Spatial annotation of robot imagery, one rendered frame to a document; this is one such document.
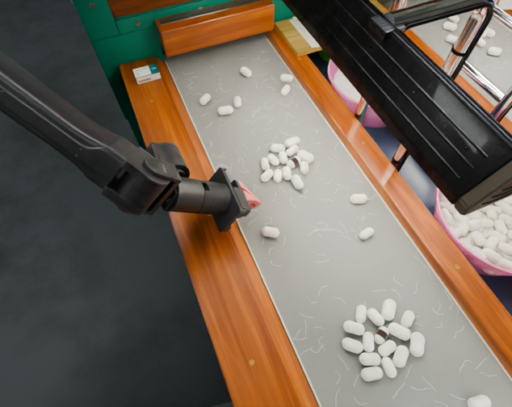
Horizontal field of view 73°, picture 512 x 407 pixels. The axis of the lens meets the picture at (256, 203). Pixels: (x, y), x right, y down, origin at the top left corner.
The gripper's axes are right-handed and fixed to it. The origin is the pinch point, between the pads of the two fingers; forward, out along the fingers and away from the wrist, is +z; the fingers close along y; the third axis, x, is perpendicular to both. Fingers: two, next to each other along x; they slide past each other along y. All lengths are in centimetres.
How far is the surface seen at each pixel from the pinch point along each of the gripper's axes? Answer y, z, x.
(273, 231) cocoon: -6.3, 1.6, 0.4
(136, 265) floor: 34, 21, 84
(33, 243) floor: 61, -8, 109
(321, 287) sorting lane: -19.1, 5.9, -0.7
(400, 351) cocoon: -33.7, 9.3, -5.9
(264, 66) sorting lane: 40.7, 17.0, -10.5
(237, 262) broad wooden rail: -9.8, -5.3, 5.6
